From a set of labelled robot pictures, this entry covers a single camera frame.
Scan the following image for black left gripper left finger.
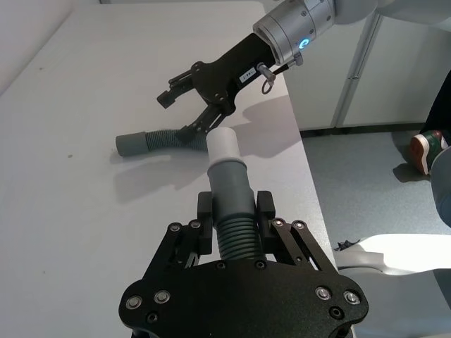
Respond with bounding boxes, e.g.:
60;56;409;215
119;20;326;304
149;192;215;272

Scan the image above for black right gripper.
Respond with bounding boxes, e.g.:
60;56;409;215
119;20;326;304
156;33;280;145

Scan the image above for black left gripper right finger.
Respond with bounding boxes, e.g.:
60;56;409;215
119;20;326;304
256;191;339;273

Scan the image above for grey hose with white tip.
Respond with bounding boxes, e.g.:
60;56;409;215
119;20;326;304
206;127;264;263

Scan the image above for grey corrugated hose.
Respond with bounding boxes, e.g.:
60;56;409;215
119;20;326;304
115;128;209;158

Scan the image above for small black object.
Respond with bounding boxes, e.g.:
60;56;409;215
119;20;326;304
333;238;361;252

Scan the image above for person's foot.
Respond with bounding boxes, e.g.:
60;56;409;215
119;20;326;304
409;130;451;175

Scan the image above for grey rounded robot cover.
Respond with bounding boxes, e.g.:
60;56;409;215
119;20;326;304
429;146;451;229

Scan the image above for person's leg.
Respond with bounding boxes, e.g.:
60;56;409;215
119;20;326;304
421;65;451;151

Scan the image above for thin cable with silver plug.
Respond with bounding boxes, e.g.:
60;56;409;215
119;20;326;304
257;52;304;95

